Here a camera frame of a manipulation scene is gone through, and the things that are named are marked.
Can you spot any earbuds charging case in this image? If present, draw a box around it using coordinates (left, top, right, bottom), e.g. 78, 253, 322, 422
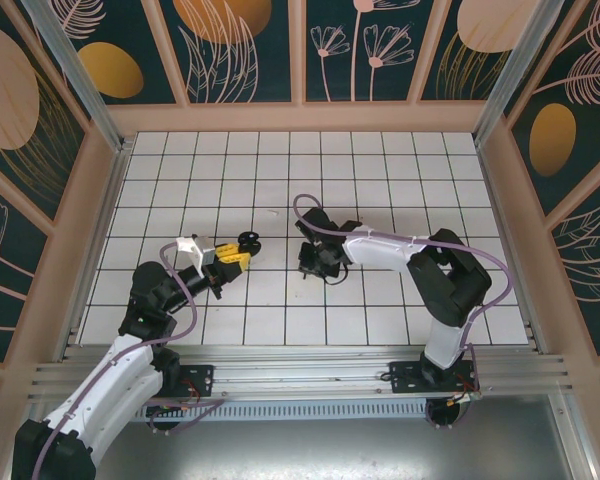
236, 230, 263, 256

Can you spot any grey metal base sheet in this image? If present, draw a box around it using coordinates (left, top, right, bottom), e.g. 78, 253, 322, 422
93, 394, 574, 480

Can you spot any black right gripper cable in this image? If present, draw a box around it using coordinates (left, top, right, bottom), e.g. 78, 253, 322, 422
323, 264, 353, 288

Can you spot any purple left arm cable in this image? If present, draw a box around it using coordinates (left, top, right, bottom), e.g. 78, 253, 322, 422
29, 241, 229, 480

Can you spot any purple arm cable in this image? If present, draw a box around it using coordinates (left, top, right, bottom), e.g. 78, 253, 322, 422
29, 241, 229, 480
292, 193, 515, 402

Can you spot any aluminium side rail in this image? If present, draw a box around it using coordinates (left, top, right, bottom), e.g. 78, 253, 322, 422
473, 139, 537, 347
61, 139, 134, 362

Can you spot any long aluminium base rail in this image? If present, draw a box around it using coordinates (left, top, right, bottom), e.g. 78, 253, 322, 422
28, 344, 577, 402

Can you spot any slotted grey cable duct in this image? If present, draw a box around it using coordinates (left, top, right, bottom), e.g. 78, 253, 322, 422
133, 398, 432, 423

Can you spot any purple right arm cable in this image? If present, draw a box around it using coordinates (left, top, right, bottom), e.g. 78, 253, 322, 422
292, 193, 515, 402

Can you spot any aluminium frame post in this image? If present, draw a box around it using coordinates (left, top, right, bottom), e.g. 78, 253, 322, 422
471, 0, 574, 149
22, 0, 132, 154

